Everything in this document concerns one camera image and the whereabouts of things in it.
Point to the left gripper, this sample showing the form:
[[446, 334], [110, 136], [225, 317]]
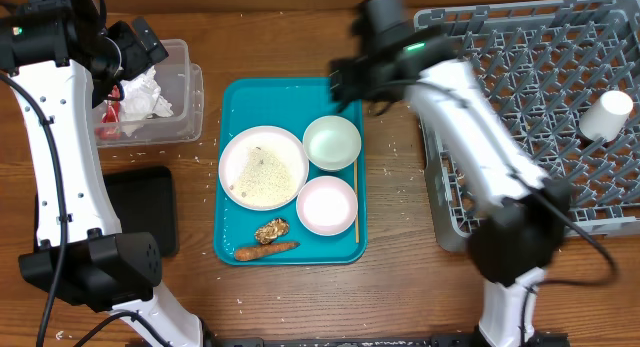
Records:
[[139, 58]]

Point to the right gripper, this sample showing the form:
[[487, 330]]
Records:
[[344, 86]]

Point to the white napkin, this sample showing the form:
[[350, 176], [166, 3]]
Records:
[[142, 100]]

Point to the red snack wrapper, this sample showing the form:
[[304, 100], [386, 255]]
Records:
[[111, 117]]

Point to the pale green bowl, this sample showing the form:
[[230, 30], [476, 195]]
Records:
[[332, 143]]

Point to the wooden chopstick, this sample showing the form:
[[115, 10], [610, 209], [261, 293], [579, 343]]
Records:
[[355, 188]]

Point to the small white bowl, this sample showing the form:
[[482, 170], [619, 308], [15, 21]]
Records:
[[326, 206]]

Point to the white cup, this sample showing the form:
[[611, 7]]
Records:
[[606, 117]]

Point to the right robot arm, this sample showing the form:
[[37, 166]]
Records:
[[522, 209]]

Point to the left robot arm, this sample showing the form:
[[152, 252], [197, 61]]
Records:
[[62, 59]]

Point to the grey dishwasher rack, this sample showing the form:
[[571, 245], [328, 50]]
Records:
[[541, 65]]

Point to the clear plastic bin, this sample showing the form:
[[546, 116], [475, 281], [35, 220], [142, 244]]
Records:
[[181, 82]]

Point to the teal serving tray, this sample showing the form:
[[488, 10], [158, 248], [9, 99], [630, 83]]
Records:
[[291, 104]]

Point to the black tray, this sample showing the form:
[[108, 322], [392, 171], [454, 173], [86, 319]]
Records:
[[145, 207]]

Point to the large white plate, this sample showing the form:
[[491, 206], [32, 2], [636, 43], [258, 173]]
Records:
[[263, 168]]

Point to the brown food scrap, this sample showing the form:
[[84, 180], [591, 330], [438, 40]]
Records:
[[272, 231]]

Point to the carrot piece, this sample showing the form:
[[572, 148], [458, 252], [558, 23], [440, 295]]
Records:
[[260, 251]]

